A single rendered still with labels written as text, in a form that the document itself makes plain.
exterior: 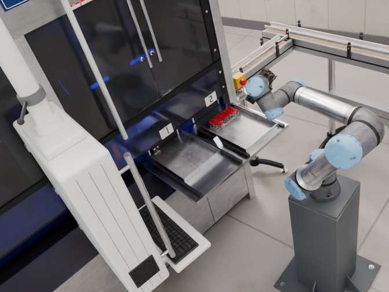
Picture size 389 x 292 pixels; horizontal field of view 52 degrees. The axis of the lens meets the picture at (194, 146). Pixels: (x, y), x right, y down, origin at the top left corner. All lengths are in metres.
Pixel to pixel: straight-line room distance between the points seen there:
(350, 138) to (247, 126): 0.97
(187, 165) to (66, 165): 0.95
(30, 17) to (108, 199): 0.75
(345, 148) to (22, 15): 1.24
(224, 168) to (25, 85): 1.10
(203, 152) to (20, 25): 1.09
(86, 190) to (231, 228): 1.74
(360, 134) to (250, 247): 1.55
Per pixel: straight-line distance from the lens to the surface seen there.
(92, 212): 1.38
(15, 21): 1.66
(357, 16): 4.63
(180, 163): 2.15
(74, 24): 1.66
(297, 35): 3.00
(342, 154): 1.41
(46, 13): 1.69
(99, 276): 2.41
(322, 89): 3.07
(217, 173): 2.03
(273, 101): 1.65
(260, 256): 2.74
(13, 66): 1.32
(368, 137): 1.44
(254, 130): 2.23
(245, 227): 2.89
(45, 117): 1.40
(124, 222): 1.47
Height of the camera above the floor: 2.29
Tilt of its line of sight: 39 degrees down
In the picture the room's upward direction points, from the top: 17 degrees counter-clockwise
